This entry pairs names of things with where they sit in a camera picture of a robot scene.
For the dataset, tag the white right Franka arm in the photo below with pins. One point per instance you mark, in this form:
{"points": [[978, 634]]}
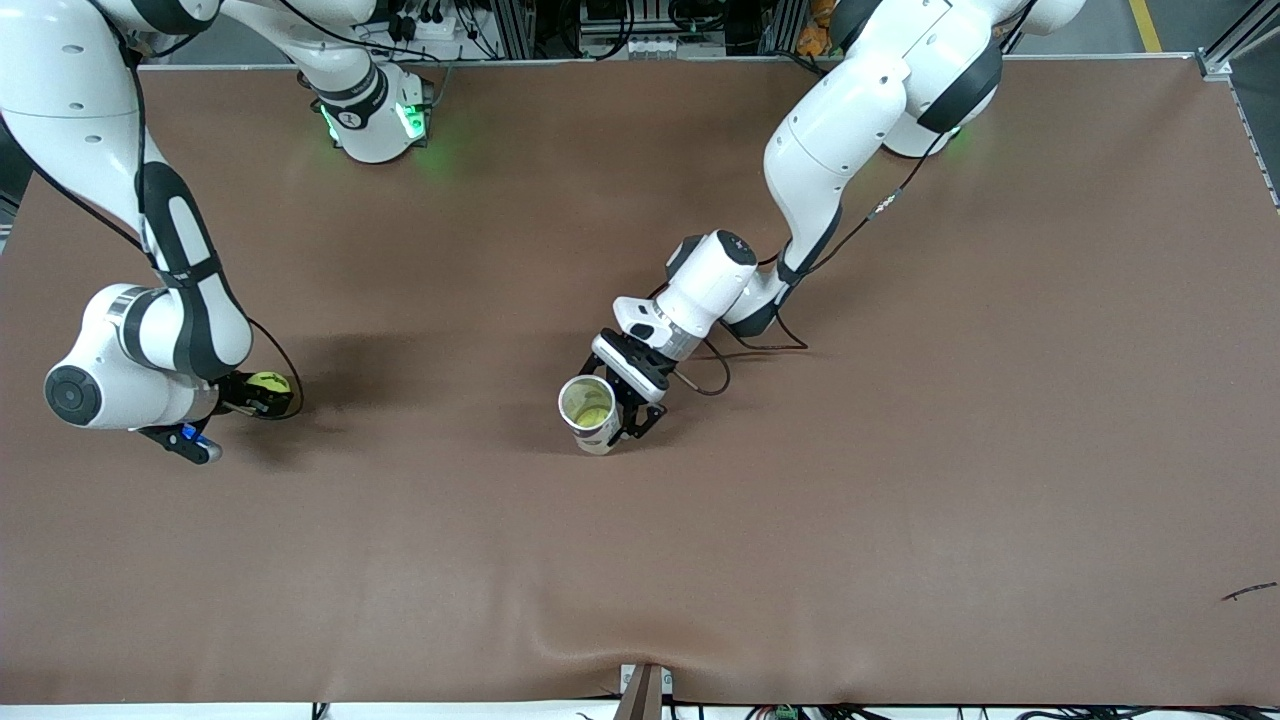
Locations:
{"points": [[100, 100]]}

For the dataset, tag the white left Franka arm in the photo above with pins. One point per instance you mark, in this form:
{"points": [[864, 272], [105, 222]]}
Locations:
{"points": [[850, 130]]}

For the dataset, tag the aluminium frame profile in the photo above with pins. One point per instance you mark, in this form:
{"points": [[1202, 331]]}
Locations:
{"points": [[1213, 65]]}

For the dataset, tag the orange packaged goods pile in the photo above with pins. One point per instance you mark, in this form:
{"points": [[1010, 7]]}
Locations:
{"points": [[815, 35]]}

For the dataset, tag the small black strip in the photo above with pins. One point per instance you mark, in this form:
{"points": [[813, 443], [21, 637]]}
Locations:
{"points": [[1250, 591]]}

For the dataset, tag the yellow tennis ball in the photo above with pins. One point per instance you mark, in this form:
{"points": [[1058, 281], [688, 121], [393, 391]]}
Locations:
{"points": [[590, 408], [270, 381]]}

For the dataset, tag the brown table mat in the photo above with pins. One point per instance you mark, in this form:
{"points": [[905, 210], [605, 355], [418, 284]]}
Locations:
{"points": [[900, 500]]}

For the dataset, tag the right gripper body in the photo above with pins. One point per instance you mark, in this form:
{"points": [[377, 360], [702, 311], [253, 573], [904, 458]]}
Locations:
{"points": [[238, 392]]}

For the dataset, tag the white electronics box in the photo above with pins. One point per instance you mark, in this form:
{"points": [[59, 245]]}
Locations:
{"points": [[650, 35]]}

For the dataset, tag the white power strip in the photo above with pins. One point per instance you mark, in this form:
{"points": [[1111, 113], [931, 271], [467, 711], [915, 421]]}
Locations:
{"points": [[435, 30]]}

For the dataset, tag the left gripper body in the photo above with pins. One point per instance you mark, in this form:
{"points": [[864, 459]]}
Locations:
{"points": [[652, 379]]}

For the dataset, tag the aluminium frame post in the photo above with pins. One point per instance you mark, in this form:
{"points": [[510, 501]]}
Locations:
{"points": [[780, 25], [515, 25]]}

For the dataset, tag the grey clamp bracket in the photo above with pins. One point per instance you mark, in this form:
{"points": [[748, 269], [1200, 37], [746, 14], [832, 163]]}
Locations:
{"points": [[645, 695]]}

